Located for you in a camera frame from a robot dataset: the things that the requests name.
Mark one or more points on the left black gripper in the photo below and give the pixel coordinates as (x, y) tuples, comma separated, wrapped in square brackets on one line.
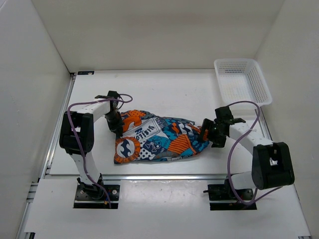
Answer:
[(117, 128)]

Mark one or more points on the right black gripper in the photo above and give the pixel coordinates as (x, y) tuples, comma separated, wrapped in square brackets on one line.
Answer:
[(218, 142)]

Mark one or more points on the colourful patterned shorts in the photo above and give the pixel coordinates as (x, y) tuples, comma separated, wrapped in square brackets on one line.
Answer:
[(151, 138)]

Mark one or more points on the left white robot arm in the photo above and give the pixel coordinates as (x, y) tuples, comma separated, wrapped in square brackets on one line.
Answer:
[(77, 135)]

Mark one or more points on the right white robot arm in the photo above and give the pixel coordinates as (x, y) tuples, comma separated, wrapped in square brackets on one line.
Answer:
[(244, 135)]

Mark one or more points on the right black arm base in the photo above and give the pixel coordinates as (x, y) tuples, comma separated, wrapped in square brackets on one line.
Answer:
[(222, 198)]

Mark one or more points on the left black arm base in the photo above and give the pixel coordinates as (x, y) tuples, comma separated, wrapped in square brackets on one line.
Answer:
[(93, 197)]

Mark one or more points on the small black corner label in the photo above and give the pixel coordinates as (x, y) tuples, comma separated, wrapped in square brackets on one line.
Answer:
[(85, 72)]

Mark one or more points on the white perforated plastic basket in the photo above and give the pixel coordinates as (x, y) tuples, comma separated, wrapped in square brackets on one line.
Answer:
[(241, 79)]

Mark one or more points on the right aluminium side rail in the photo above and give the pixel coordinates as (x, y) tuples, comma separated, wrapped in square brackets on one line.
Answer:
[(264, 122)]

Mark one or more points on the aluminium side rail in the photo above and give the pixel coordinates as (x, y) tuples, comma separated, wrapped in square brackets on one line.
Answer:
[(264, 122), (54, 141)]

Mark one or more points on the aluminium front rail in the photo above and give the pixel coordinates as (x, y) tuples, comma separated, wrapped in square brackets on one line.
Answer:
[(116, 177)]

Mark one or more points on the left aluminium side rail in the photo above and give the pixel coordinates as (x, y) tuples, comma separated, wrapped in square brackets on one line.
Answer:
[(54, 141)]

